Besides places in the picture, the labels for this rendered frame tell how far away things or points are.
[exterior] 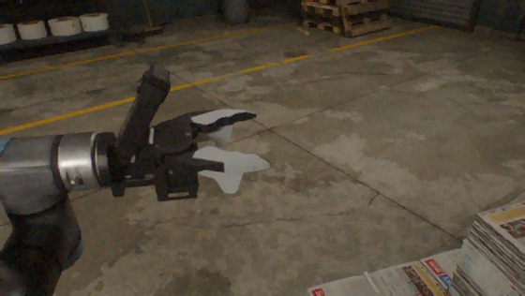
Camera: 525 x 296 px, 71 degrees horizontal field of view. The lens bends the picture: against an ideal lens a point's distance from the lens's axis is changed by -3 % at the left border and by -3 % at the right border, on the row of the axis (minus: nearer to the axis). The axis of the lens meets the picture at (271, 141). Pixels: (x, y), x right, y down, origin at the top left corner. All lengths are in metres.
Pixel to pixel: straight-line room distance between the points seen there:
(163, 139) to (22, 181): 0.17
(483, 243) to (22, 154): 0.69
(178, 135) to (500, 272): 0.54
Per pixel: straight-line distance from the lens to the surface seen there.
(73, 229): 0.59
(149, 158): 0.50
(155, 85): 0.44
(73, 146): 0.51
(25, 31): 6.13
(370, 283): 1.17
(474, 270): 0.76
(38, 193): 0.54
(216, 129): 0.53
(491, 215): 0.72
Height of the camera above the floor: 1.47
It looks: 29 degrees down
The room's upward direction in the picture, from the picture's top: straight up
